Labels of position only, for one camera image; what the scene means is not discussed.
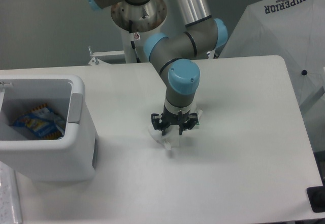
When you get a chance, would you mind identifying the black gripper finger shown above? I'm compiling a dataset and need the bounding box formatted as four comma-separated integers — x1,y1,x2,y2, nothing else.
151,113,170,136
179,113,198,135

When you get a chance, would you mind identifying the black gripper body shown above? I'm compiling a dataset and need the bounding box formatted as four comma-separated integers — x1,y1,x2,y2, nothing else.
162,106,190,126

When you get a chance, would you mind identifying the white green wrapper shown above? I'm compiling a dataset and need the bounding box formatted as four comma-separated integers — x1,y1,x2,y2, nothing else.
190,103,203,126

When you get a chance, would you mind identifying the white tissue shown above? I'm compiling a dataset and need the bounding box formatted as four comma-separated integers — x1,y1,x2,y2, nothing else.
148,124,181,150

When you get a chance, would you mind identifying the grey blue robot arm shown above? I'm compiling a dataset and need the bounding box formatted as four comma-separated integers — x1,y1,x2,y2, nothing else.
87,0,228,135

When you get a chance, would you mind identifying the white trash can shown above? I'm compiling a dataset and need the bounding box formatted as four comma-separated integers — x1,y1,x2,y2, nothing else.
1,74,98,181

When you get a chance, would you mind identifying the blue snack wrapper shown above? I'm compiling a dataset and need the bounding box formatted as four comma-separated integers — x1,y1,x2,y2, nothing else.
11,103,67,140

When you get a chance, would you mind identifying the white superior umbrella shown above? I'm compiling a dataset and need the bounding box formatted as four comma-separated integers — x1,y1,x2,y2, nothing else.
220,0,324,104

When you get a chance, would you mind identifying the black device at edge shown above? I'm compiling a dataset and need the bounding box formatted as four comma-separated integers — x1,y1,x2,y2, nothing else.
307,186,324,213

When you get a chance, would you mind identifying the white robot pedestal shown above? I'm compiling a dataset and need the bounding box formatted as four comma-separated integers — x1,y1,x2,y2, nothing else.
120,27,161,63

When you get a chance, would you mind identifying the white metal base frame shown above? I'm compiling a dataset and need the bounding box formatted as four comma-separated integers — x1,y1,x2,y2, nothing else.
88,46,126,65

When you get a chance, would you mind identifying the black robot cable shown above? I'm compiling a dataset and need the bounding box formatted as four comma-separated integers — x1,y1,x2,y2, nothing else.
128,19,142,63

